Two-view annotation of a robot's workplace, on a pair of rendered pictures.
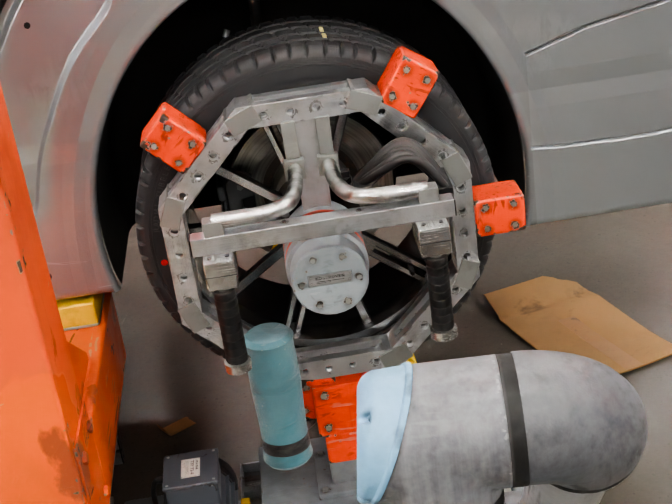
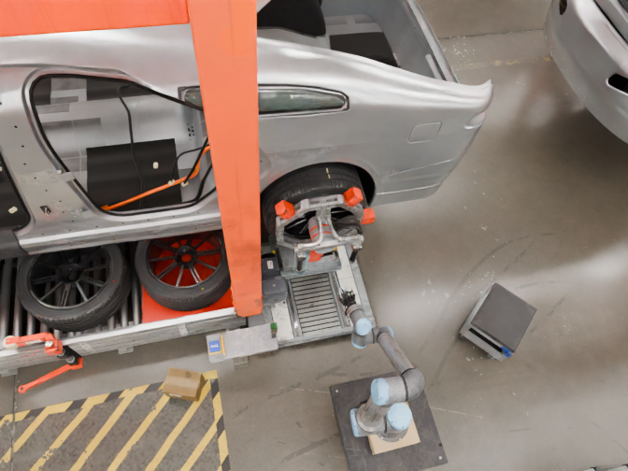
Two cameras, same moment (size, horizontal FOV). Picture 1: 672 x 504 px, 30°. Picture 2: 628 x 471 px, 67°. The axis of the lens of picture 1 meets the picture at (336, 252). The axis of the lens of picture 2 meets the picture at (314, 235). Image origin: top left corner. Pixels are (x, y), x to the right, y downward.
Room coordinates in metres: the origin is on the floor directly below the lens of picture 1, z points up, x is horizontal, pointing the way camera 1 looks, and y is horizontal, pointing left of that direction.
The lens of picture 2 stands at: (0.59, 0.56, 3.41)
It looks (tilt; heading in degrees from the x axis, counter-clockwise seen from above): 61 degrees down; 340
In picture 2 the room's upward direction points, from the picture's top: 10 degrees clockwise
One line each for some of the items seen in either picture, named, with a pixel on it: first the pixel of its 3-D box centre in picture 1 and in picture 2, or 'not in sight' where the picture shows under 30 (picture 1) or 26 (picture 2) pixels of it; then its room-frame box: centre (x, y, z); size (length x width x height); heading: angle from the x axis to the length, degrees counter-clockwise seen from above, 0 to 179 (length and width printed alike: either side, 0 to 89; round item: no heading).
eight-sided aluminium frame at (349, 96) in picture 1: (321, 237); (319, 224); (2.02, 0.02, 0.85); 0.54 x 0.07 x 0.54; 92
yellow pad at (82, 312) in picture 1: (64, 303); not in sight; (2.20, 0.54, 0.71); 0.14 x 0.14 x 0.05; 2
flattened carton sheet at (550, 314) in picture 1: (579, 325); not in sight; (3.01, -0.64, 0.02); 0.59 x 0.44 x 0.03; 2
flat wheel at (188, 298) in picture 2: not in sight; (187, 261); (2.12, 0.88, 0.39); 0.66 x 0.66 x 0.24
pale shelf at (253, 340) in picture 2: not in sight; (242, 342); (1.47, 0.58, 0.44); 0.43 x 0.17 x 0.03; 92
